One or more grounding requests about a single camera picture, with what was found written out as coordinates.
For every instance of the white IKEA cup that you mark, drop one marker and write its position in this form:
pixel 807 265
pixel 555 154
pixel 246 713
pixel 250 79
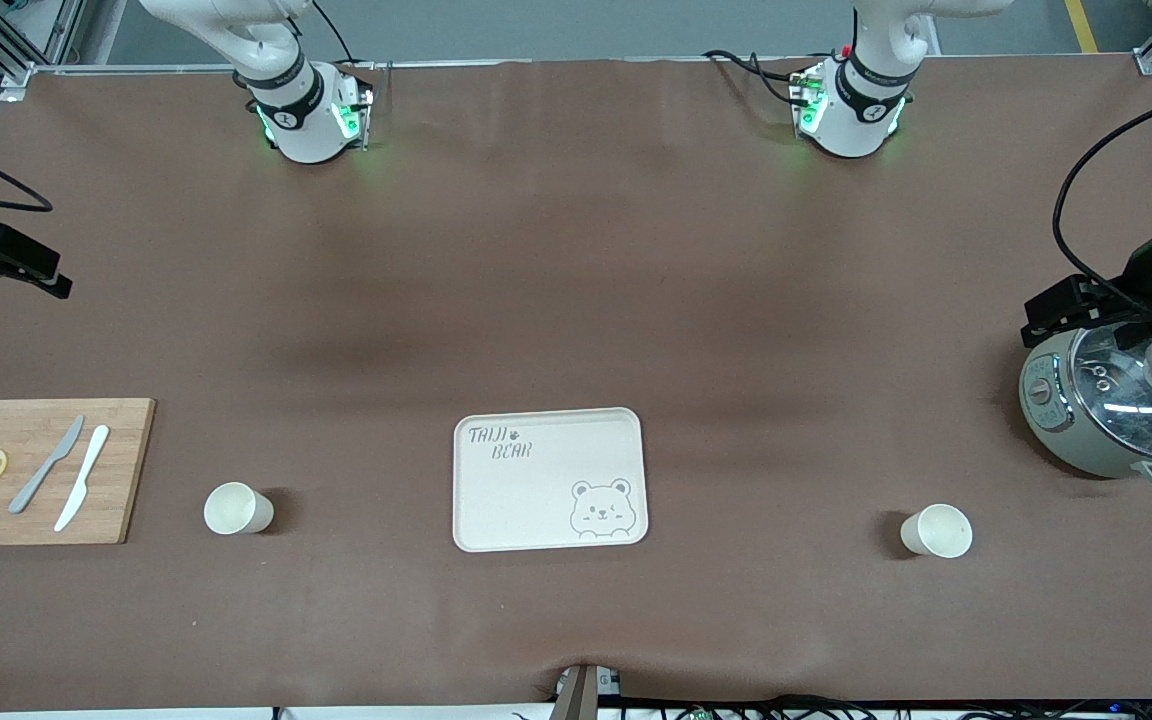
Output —
pixel 236 510
pixel 941 532

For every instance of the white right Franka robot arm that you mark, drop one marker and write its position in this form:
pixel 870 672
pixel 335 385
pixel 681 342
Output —
pixel 306 130

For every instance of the cream bear print tray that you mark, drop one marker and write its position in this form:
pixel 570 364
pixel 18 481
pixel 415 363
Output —
pixel 536 500

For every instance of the grey electric pot glass lid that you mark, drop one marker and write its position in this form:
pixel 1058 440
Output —
pixel 1126 410

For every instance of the grey plastic knife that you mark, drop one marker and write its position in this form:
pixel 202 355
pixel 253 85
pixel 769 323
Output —
pixel 64 445

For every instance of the white plastic knife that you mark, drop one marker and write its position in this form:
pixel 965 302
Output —
pixel 84 470

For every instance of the bamboo cutting board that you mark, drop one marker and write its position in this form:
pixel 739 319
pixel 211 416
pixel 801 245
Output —
pixel 131 500

